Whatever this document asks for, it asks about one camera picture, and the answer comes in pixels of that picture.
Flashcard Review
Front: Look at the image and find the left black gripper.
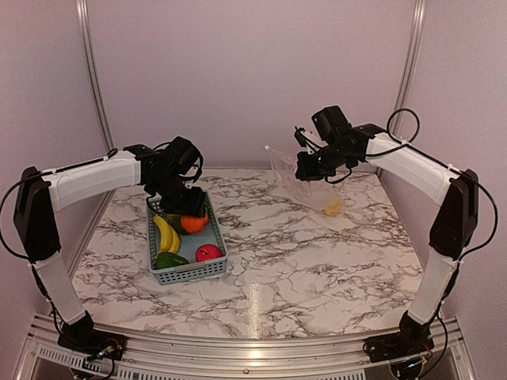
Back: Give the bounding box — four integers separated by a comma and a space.
150, 173, 206, 217

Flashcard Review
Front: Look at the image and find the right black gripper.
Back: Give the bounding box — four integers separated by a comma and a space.
295, 142, 354, 181

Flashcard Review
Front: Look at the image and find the orange toy fruit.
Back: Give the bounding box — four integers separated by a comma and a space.
181, 215, 209, 234

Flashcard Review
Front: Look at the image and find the clear zip top bag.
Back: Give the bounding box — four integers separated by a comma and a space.
265, 145, 346, 217

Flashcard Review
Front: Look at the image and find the yellow toy pear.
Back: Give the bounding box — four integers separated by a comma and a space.
323, 199, 343, 217

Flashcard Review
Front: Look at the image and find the red toy apple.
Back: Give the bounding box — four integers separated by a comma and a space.
195, 244, 223, 262

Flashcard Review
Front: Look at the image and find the blue-grey perforated plastic basket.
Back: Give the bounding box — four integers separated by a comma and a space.
146, 192, 228, 285

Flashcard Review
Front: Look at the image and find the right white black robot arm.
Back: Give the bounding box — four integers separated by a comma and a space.
294, 123, 484, 355

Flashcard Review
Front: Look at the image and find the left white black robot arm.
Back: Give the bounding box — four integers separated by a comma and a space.
1, 137, 205, 352

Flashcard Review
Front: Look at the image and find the green orange toy mango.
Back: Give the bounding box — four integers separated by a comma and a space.
166, 214, 190, 236

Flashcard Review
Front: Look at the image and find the yellow toy banana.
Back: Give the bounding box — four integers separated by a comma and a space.
153, 215, 181, 254

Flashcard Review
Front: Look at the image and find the green toy pepper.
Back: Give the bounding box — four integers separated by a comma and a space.
154, 252, 189, 270

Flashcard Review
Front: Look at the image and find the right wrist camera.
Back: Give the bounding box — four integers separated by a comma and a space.
311, 105, 352, 144

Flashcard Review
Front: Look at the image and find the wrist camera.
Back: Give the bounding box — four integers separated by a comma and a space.
163, 136, 204, 176
311, 105, 352, 144

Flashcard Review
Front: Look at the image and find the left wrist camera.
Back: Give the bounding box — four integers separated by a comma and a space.
163, 136, 204, 176

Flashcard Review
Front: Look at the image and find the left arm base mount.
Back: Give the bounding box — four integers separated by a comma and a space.
58, 323, 127, 361

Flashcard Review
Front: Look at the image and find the right aluminium corner post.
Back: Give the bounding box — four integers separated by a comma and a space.
394, 0, 428, 111

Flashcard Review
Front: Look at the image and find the aluminium corner post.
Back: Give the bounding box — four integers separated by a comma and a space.
394, 0, 428, 111
76, 0, 114, 150

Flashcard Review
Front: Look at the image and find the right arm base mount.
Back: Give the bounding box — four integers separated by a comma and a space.
363, 313, 435, 363

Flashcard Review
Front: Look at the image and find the aluminium front frame rail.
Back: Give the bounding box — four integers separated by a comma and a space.
15, 312, 476, 380

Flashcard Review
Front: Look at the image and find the left aluminium corner post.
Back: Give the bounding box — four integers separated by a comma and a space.
76, 0, 114, 150

